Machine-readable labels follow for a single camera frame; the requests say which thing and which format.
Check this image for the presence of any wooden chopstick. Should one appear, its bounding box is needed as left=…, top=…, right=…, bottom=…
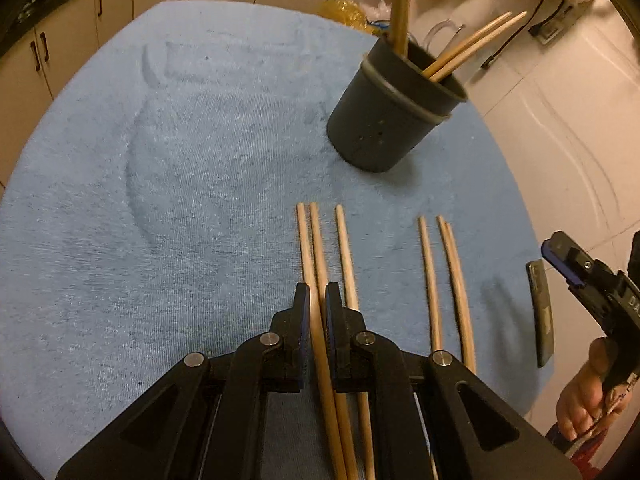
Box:
left=436, top=216, right=477, bottom=373
left=418, top=216, right=442, bottom=352
left=296, top=203, right=348, bottom=480
left=335, top=205, right=375, bottom=480
left=309, top=203, right=359, bottom=479

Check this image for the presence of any person right hand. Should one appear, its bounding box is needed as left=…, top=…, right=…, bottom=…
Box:
left=555, top=338, right=632, bottom=442

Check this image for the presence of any blue terry table cloth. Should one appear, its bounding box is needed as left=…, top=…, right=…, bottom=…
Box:
left=1, top=1, right=553, bottom=479

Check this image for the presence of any black utensil holder cup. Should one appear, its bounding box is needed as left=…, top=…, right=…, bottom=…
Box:
left=326, top=37, right=468, bottom=172

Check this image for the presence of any yellow plastic bag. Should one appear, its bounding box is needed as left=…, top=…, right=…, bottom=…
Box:
left=318, top=0, right=382, bottom=36

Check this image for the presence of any black table edge bracket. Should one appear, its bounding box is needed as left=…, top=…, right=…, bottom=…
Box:
left=526, top=259, right=554, bottom=368

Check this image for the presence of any black power cable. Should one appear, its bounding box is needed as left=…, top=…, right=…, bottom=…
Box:
left=480, top=0, right=566, bottom=71

